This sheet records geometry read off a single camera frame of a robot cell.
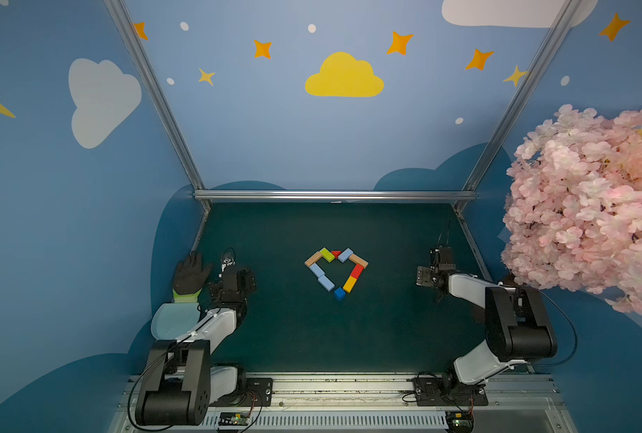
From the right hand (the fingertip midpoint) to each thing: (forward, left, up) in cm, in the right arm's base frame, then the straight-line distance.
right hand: (440, 272), depth 97 cm
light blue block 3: (-6, +41, -1) cm, 42 cm away
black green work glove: (-8, +92, 0) cm, 92 cm away
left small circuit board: (-48, +64, -3) cm, 80 cm away
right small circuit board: (-45, +2, -5) cm, 45 cm away
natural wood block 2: (+5, +29, -2) cm, 30 cm away
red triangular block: (+7, +38, -1) cm, 39 cm away
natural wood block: (+3, +47, -2) cm, 48 cm away
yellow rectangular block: (-6, +33, -2) cm, 34 cm away
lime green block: (+6, +42, -2) cm, 43 cm away
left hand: (-9, +74, +6) cm, 75 cm away
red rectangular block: (0, +31, -2) cm, 31 cm away
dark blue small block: (-11, +37, -1) cm, 38 cm away
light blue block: (+6, +35, -2) cm, 36 cm away
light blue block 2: (-1, +46, -2) cm, 46 cm away
